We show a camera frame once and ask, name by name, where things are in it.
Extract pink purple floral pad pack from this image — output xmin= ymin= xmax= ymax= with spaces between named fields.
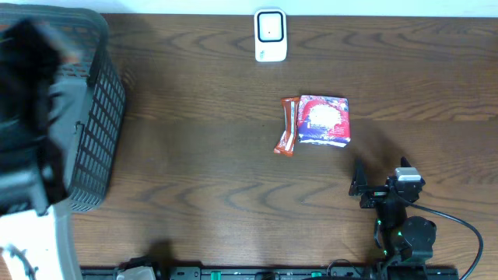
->
xmin=297 ymin=95 xmax=351 ymax=148

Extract orange snack bar wrapper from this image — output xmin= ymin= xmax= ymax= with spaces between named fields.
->
xmin=274 ymin=97 xmax=300 ymax=156

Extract grey plastic shopping basket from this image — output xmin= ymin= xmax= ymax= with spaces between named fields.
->
xmin=1 ymin=3 xmax=126 ymax=212

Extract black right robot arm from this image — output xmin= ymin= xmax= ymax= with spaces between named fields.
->
xmin=349 ymin=158 xmax=437 ymax=279

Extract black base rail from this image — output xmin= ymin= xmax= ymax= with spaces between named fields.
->
xmin=81 ymin=266 xmax=459 ymax=280

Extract white barcode scanner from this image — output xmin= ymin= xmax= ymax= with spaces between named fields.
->
xmin=254 ymin=9 xmax=288 ymax=62

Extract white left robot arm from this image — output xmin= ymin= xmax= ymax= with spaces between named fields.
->
xmin=1 ymin=19 xmax=82 ymax=279

